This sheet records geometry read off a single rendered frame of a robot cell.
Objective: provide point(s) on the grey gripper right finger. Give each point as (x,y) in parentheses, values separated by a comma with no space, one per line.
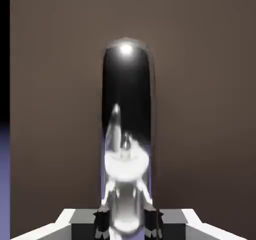
(172,224)

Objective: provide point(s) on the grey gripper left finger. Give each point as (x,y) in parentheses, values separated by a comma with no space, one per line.
(84,224)

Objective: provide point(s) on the brown cabinet door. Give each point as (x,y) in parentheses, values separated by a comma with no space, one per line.
(200,83)

